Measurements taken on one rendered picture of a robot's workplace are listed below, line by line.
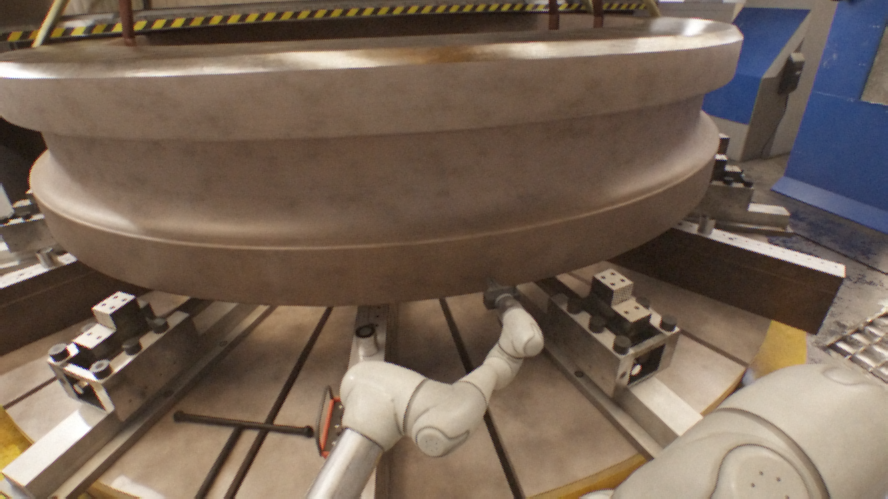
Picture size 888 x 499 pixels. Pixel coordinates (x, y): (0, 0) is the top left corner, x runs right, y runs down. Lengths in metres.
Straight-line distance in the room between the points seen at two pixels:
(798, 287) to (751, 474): 2.47
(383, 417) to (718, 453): 0.71
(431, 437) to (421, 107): 0.94
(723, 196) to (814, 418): 3.26
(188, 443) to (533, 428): 1.44
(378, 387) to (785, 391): 0.75
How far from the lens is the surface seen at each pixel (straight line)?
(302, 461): 1.98
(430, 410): 0.97
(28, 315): 3.21
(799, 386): 0.56
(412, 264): 1.61
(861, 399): 0.59
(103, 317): 2.22
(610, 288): 1.90
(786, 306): 2.93
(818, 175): 5.83
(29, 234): 4.09
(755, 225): 3.96
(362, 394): 1.03
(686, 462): 0.45
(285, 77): 1.43
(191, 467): 2.14
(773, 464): 0.44
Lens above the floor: 1.89
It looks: 27 degrees down
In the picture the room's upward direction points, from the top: 1 degrees counter-clockwise
